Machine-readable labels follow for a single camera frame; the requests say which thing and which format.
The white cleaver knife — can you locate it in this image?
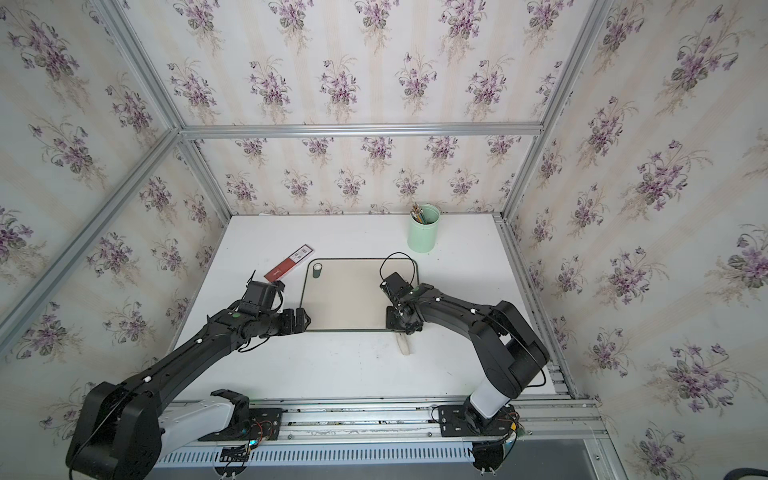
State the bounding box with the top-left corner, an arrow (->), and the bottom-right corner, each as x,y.
396,332 -> 411,356

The beige cutting board green rim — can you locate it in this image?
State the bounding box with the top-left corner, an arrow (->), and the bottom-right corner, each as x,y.
300,256 -> 419,332

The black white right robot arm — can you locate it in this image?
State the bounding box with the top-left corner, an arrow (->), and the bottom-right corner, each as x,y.
380,277 -> 551,422

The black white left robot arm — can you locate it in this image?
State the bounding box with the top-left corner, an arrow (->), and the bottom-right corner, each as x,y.
65,308 -> 311,479

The red white flat box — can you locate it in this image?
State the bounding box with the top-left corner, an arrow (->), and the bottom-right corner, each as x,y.
264,244 -> 314,283

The mint green tin cup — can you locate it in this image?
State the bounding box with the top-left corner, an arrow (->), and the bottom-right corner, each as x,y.
407,204 -> 441,253

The coloured pencils bundle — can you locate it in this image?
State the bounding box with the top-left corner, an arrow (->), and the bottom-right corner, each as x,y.
411,203 -> 426,225

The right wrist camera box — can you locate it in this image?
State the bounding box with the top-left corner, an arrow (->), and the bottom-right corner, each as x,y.
380,272 -> 413,306

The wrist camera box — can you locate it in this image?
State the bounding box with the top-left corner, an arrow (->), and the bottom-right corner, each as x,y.
237,280 -> 285,316
380,272 -> 413,306

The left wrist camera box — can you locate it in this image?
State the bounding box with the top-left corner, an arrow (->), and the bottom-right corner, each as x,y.
237,280 -> 285,316

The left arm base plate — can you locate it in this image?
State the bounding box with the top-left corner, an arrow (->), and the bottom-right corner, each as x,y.
199,408 -> 283,442

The aluminium front rail frame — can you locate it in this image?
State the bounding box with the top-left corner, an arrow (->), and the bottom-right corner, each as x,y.
153,398 -> 623,478

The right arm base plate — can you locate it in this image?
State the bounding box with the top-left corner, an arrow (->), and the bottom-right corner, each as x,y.
430,403 -> 519,438

